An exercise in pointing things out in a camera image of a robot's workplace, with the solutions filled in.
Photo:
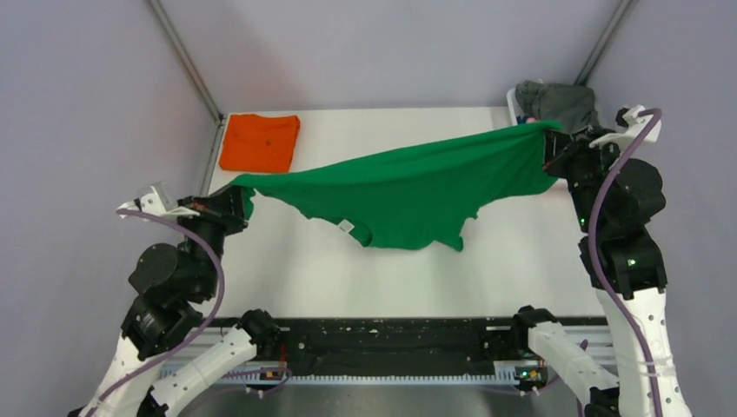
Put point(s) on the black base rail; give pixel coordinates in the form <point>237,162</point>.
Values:
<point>410,351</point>

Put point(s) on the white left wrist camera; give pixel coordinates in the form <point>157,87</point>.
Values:
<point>155,199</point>

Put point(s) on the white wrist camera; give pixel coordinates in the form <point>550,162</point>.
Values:
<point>629,125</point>
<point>155,199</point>

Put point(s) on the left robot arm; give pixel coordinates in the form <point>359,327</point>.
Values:
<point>170,282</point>

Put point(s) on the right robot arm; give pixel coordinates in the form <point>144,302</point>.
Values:
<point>615,196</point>

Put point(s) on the white laundry basket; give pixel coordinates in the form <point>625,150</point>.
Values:
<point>516,114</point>

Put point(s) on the folded orange t shirt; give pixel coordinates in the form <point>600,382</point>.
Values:
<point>259,144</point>

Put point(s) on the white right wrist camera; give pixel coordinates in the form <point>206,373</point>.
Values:
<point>629,125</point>

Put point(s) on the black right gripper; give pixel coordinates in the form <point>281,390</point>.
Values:
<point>563,148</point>

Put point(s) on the green t shirt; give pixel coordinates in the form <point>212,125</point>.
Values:
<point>410,197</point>

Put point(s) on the grey t shirt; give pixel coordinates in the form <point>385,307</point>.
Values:
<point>572,106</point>

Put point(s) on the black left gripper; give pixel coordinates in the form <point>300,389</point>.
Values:
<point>225,207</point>

